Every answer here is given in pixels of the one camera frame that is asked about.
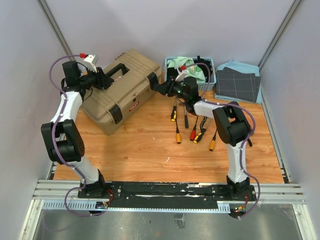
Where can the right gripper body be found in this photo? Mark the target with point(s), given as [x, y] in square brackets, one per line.
[174, 88]

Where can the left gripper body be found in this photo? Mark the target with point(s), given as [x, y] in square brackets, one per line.
[92, 79]

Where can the tan plastic tool box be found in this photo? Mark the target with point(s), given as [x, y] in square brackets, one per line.
[132, 73]

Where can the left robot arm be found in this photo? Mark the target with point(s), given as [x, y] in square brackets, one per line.
[61, 136]

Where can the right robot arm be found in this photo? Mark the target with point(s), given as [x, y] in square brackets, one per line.
[232, 127]

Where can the black cloth in basket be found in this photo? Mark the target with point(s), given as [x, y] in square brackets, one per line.
[206, 66]

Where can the black yellow long screwdriver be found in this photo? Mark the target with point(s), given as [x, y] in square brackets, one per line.
[173, 116]

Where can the green patterned cloth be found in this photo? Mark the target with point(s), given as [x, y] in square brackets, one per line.
[193, 71]

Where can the blue plastic basket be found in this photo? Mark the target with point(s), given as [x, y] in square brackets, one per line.
[201, 86]

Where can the grey checked folded cloth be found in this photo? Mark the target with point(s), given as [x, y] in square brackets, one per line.
[234, 84]

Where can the light blue folded cloth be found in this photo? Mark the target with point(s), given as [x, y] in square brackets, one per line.
[242, 68]

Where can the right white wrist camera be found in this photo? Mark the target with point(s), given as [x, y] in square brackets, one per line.
[182, 73]

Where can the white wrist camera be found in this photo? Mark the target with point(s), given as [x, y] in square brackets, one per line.
[182, 73]
[90, 62]

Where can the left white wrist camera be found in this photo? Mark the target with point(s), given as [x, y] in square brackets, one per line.
[90, 62]

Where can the black handled claw hammer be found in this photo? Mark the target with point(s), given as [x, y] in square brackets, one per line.
[186, 121]

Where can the orange handled screwdriver left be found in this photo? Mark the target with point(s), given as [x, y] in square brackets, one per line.
[177, 135]

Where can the orange handled screwdriver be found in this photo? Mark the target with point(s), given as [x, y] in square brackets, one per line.
[177, 135]
[213, 141]

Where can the red handled screwdriver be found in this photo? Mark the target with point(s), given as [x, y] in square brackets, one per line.
[193, 132]

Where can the black grey handled pliers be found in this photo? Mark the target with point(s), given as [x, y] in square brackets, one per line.
[205, 123]

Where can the orange handled screwdriver right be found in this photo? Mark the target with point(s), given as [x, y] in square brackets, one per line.
[213, 141]

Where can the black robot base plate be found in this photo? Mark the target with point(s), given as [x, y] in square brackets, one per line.
[169, 195]

